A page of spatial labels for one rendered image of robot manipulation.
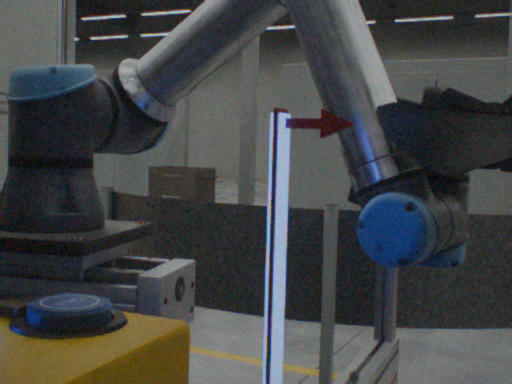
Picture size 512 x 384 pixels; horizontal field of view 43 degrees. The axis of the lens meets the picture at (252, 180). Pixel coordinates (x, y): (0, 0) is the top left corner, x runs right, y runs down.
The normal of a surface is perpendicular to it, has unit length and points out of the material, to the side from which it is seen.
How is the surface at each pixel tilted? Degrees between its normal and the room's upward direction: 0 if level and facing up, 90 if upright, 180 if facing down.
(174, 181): 90
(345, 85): 88
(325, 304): 90
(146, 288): 90
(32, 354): 0
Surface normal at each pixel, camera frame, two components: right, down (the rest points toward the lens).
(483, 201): -0.44, 0.04
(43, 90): 0.09, 0.00
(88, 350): 0.03, -1.00
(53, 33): 0.92, 0.05
